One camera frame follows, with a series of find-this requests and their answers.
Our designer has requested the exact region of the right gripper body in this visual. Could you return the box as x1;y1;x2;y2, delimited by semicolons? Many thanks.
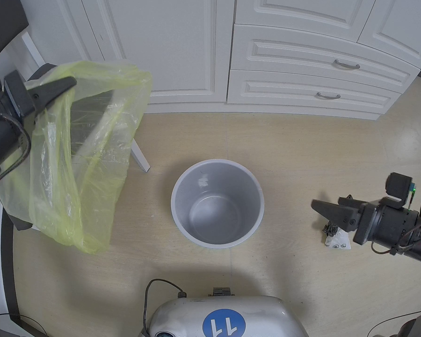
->
354;201;420;250

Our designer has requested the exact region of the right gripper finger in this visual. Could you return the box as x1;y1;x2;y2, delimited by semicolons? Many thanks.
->
311;199;360;232
338;194;367;208

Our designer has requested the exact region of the yellow plastic bag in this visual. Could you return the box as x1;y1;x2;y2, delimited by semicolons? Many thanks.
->
0;60;153;255

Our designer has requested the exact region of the white wardrobe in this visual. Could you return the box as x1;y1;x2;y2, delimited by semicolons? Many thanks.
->
46;0;421;121

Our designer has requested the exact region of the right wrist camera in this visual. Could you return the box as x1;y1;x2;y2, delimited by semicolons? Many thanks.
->
381;173;417;210

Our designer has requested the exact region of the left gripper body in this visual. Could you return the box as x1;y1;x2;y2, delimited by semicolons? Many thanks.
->
0;70;34;157

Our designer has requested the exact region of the white chair with grey seat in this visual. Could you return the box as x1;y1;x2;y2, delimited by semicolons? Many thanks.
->
0;0;151;231

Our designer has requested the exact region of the white trash bin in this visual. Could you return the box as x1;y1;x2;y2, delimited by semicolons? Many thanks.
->
171;159;265;249

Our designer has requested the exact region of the white printed wrapper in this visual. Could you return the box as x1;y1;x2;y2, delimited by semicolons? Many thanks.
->
324;230;352;251

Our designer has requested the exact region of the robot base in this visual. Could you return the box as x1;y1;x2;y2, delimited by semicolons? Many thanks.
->
149;287;310;337

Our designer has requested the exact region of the black cable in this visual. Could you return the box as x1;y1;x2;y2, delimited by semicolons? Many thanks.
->
367;309;421;337
0;313;44;337
143;279;187;337

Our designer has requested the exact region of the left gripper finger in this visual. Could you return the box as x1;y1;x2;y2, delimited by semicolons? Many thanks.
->
27;76;78;117

